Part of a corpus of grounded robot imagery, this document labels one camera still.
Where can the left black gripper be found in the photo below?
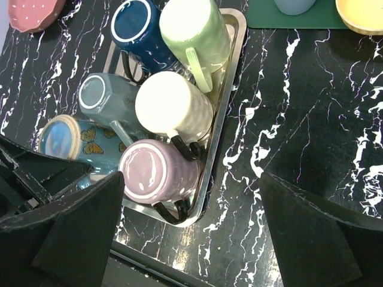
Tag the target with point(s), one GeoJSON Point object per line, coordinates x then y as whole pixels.
{"type": "Point", "coordinates": [30, 180]}

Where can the dark green mat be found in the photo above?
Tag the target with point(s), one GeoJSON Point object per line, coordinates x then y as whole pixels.
{"type": "Point", "coordinates": [266, 15]}

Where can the silver metal tray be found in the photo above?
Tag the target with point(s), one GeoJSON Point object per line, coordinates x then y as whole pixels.
{"type": "Point", "coordinates": [223, 80]}

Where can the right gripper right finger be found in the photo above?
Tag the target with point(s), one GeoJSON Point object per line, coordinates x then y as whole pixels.
{"type": "Point", "coordinates": [318, 242]}

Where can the cream white mug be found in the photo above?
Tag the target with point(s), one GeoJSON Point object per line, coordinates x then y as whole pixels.
{"type": "Point", "coordinates": [169, 105]}

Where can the light green mug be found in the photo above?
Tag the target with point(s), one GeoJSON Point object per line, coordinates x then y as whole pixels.
{"type": "Point", "coordinates": [196, 34]}

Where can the blue plastic tumbler front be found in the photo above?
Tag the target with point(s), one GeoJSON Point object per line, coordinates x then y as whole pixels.
{"type": "Point", "coordinates": [294, 7]}

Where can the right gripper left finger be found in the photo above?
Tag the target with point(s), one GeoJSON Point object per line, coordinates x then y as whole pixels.
{"type": "Point", "coordinates": [66, 242]}

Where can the dark blue mug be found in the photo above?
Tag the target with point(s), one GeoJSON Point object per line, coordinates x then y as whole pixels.
{"type": "Point", "coordinates": [135, 30]}

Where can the blue butterfly mug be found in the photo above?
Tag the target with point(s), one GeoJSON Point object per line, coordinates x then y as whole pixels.
{"type": "Point", "coordinates": [85, 141]}

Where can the yellow square plate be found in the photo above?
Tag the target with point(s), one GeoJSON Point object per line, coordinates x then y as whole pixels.
{"type": "Point", "coordinates": [361, 16]}

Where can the grey blue mug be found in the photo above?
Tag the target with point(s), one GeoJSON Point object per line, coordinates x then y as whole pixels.
{"type": "Point", "coordinates": [109, 100]}

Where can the pink dotted plate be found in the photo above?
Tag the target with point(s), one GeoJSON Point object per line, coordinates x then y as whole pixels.
{"type": "Point", "coordinates": [33, 15]}

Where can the lilac purple mug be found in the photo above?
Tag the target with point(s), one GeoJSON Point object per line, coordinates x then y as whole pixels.
{"type": "Point", "coordinates": [155, 173]}

